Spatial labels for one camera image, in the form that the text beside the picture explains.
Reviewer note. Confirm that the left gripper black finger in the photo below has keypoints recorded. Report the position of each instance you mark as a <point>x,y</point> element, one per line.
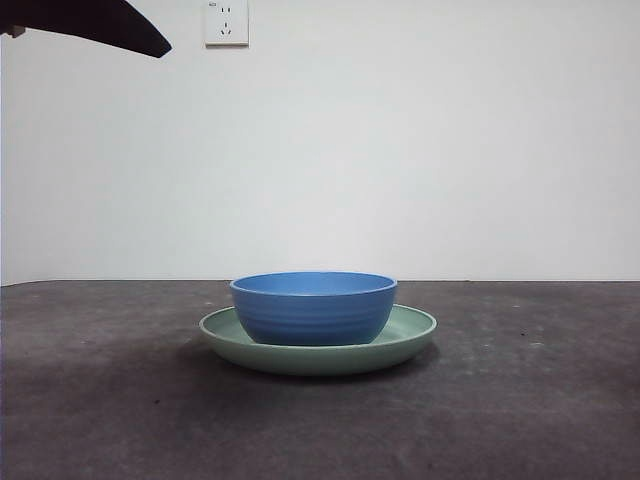
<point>90,20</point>

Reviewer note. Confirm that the blue ribbed bowl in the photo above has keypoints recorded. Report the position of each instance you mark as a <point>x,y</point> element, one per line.
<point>310,315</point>

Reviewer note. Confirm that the green round plate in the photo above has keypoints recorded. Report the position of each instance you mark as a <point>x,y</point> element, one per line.
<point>320,360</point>

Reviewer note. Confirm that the white wall socket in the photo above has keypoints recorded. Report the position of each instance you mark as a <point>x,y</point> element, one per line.
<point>212,27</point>

